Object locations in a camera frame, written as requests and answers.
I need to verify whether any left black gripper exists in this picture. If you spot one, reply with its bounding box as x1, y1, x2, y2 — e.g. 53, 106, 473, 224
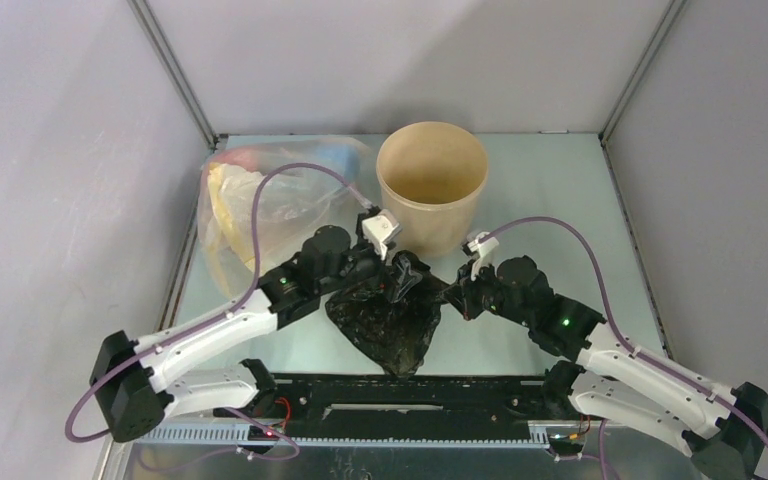
317, 215, 421, 303

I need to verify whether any black trash bag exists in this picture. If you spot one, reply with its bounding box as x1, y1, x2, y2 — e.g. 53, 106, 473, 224
325, 255, 448, 378

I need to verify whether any clear plastic bag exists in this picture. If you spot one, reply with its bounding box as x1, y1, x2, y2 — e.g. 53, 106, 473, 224
196, 137, 373, 299

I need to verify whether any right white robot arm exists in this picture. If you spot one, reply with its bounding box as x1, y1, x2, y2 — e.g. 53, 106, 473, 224
442, 256, 768, 479

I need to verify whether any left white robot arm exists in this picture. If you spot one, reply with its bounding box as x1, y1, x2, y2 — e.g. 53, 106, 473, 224
90, 225, 425, 443

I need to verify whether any beige plastic trash bin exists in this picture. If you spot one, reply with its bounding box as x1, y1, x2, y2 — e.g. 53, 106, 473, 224
376, 121, 489, 258

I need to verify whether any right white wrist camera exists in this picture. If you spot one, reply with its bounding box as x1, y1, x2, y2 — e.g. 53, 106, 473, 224
462, 231, 499, 280

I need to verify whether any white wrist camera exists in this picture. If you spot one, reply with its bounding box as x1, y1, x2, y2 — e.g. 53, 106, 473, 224
358, 208, 402, 262
462, 231, 499, 280

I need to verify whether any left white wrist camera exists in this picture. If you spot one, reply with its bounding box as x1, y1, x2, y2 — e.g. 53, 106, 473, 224
358, 208, 402, 262

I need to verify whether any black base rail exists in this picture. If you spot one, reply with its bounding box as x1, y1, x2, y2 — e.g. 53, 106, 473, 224
250, 374, 580, 443

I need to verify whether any right aluminium frame post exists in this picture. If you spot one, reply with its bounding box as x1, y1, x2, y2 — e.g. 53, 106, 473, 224
599, 0, 689, 146

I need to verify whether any aluminium frame post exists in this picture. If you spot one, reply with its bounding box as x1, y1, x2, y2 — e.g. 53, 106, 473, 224
127, 0, 219, 150
599, 0, 689, 146

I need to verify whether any left aluminium frame post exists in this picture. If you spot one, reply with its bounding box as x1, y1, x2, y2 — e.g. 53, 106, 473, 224
127, 0, 219, 150

